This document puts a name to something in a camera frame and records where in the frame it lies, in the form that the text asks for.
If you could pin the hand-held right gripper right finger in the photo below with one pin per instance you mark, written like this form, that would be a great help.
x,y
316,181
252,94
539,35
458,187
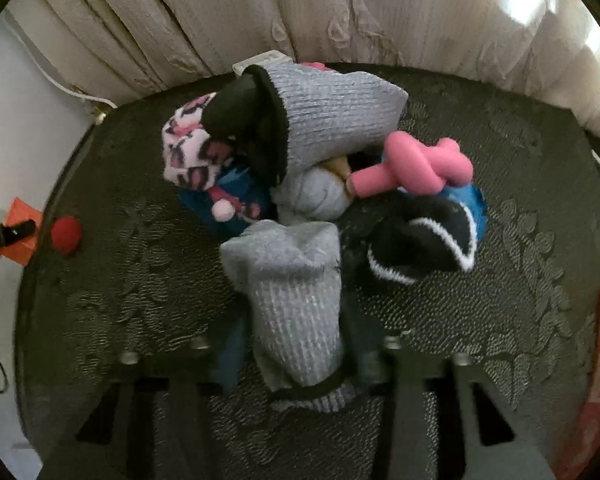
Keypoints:
x,y
367,365

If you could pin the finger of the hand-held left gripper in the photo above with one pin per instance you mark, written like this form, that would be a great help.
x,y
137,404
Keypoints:
x,y
4,236

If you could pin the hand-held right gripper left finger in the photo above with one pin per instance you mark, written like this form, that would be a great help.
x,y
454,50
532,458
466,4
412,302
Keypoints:
x,y
229,360

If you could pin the orange plastic packet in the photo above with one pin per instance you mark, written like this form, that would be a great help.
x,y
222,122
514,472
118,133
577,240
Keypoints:
x,y
22,210

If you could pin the grey ribbed sock black cuff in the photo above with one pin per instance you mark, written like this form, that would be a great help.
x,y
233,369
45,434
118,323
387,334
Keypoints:
x,y
330,110
290,300

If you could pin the black sock white trim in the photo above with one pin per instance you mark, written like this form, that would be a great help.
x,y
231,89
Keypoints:
x,y
420,245

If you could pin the pink black leopard fuzzy sock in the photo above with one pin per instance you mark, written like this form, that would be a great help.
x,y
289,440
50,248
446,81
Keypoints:
x,y
189,150

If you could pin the pink knotted sock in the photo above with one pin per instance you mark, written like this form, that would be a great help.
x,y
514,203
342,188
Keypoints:
x,y
420,165

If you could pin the plain black sock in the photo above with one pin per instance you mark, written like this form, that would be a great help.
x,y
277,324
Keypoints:
x,y
229,105

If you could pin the red pom ball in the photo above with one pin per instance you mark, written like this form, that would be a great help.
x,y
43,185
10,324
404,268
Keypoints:
x,y
65,235

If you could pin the dark embossed tablecloth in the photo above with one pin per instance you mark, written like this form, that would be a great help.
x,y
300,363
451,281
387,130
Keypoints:
x,y
144,280

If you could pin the light grey sock ball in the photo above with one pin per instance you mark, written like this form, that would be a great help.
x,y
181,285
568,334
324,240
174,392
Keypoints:
x,y
310,192

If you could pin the pink and white plush item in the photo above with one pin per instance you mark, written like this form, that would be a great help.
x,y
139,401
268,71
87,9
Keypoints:
x,y
313,65

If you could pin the cream curtain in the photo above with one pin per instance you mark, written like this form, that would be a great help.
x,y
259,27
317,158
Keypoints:
x,y
380,15

